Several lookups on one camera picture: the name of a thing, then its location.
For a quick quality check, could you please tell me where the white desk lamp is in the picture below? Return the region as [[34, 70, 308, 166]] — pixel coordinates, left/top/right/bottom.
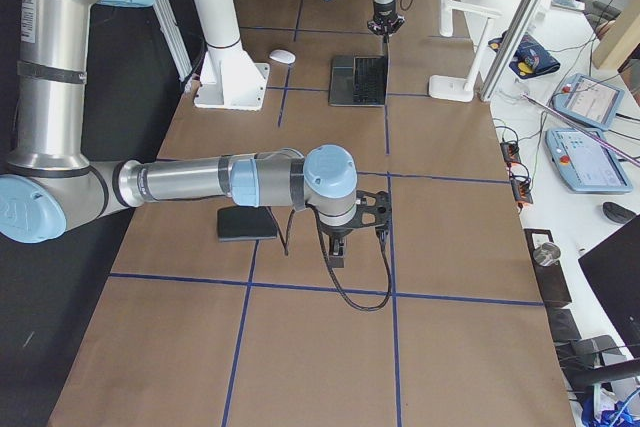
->
[[428, 0, 503, 103]]

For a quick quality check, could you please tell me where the near teach pendant tablet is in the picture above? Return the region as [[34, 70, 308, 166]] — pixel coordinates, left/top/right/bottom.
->
[[545, 128, 633, 194]]

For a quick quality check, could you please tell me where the blue patterned pouch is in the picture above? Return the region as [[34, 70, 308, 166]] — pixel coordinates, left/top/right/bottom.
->
[[509, 33, 561, 80]]

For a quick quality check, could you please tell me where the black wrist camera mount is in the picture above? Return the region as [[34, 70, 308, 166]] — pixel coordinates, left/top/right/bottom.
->
[[351, 190, 392, 230]]

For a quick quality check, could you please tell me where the grey laptop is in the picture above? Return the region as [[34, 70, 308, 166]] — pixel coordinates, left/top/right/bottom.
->
[[329, 54, 389, 107]]

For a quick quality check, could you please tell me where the white computer mouse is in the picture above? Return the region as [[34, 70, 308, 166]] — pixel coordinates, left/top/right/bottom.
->
[[269, 49, 296, 65]]

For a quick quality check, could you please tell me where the black desk mouse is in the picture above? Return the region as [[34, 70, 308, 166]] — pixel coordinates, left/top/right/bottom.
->
[[602, 201, 637, 225]]

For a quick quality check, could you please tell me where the aluminium frame post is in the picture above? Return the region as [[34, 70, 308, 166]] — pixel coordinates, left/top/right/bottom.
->
[[479, 0, 541, 102]]

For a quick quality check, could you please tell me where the metal cup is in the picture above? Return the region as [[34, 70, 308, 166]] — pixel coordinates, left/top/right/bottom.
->
[[532, 242, 561, 267]]

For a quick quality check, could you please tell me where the orange black connector block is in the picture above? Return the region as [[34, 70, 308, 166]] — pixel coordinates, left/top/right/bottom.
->
[[500, 140, 533, 210]]

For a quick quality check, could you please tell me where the black box on desk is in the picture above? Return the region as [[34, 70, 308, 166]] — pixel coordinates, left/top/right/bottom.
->
[[524, 228, 572, 308]]

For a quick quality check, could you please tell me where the black monitor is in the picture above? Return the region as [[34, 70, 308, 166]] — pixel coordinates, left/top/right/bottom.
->
[[579, 217, 640, 358]]

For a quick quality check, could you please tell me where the black mouse pad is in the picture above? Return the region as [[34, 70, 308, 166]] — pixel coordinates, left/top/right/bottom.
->
[[216, 206, 278, 242]]

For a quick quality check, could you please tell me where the teach pendant tablet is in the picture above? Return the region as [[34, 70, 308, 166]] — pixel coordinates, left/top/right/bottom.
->
[[545, 128, 633, 194], [552, 73, 625, 131]]

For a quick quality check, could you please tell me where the far teach pendant tablet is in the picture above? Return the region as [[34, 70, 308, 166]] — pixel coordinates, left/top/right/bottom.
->
[[552, 73, 625, 131]]

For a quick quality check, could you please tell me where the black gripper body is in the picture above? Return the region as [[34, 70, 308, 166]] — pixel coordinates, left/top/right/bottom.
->
[[320, 224, 352, 267], [367, 14, 405, 35]]

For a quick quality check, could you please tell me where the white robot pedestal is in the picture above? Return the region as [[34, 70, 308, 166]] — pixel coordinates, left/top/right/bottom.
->
[[194, 0, 270, 111]]

